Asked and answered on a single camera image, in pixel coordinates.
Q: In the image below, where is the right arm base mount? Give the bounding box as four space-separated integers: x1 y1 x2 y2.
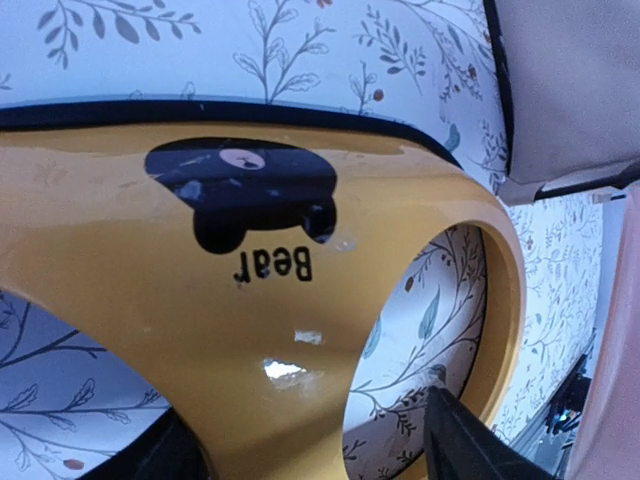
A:
545 371 591 435

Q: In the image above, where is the yellow double bowl holder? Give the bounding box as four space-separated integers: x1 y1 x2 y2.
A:
1 99 525 479

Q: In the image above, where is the pink pet bowl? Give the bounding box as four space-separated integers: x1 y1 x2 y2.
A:
566 187 639 479

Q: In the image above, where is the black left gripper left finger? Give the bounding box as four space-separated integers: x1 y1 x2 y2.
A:
94 411 210 480

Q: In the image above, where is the beige fabric pet tent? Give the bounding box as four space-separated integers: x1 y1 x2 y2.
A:
495 1 639 205

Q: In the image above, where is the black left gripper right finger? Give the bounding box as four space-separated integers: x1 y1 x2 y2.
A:
423 386 553 480

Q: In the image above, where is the floral white table mat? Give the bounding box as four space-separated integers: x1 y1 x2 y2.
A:
0 0 606 480

